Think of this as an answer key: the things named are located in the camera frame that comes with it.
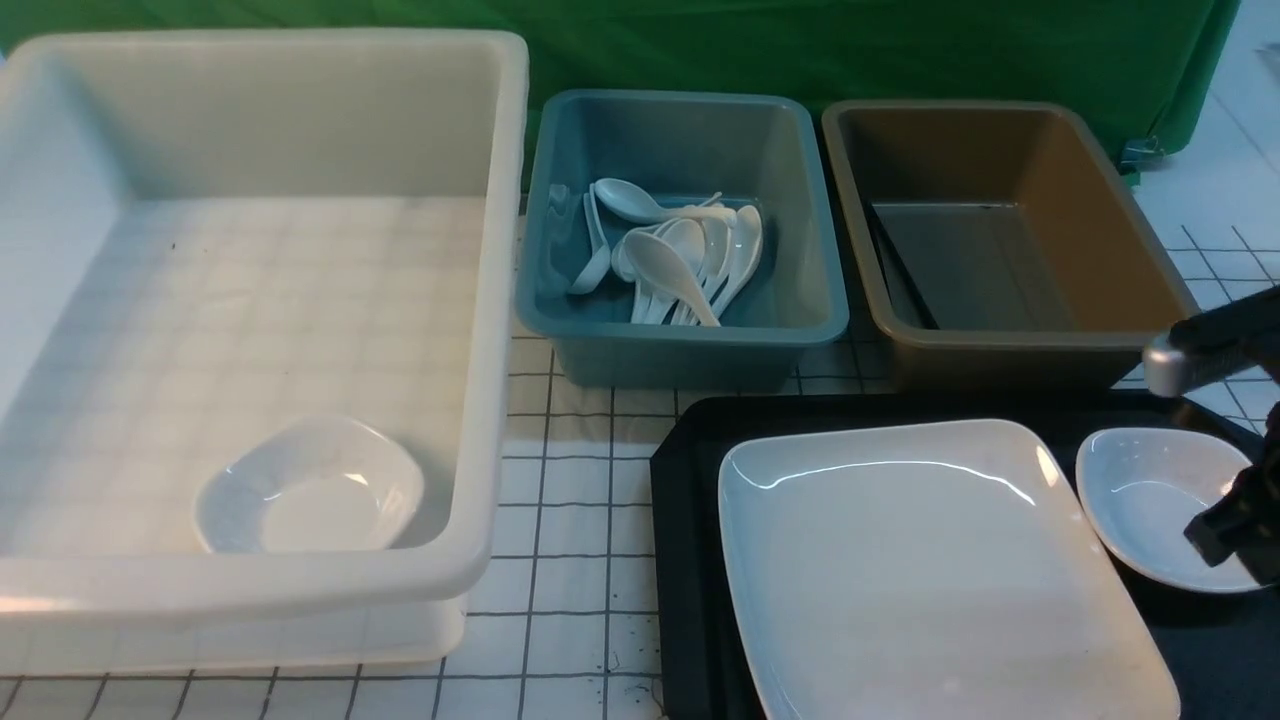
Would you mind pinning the black chopsticks pair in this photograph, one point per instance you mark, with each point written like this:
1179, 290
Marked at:
895, 271

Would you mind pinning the white spoon far right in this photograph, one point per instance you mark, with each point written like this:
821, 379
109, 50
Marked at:
742, 259

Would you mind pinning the white spoon top of pile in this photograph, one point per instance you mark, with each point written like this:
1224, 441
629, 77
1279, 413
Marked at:
635, 205

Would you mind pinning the white square rice plate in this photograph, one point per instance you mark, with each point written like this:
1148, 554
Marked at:
932, 571

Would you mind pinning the white round spoon behind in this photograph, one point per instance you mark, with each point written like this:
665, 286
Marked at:
621, 263

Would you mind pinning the metal binder clip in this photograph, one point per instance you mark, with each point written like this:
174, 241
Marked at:
1140, 154

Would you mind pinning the black serving tray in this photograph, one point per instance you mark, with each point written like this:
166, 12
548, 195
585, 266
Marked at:
1223, 650

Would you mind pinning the white ceramic soup spoon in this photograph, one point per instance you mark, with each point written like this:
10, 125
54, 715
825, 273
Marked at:
666, 277

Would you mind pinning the green backdrop cloth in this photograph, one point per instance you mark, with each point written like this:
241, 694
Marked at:
1133, 70

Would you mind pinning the brown plastic bin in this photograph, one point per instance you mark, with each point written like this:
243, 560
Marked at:
1032, 254

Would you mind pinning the large white plastic bin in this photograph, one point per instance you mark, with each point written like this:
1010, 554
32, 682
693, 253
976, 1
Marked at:
209, 235

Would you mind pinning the white spoon far left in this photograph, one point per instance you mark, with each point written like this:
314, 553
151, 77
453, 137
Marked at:
599, 263

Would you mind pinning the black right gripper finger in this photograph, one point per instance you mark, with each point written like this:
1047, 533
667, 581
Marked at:
1242, 526

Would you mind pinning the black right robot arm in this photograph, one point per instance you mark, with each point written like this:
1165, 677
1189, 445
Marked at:
1204, 349

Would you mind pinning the blue plastic bin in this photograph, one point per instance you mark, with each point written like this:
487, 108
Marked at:
682, 147

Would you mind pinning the white spoon centre pile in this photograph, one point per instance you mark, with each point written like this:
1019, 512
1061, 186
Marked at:
644, 314

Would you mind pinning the white bowl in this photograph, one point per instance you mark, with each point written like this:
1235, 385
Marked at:
1140, 487
326, 483

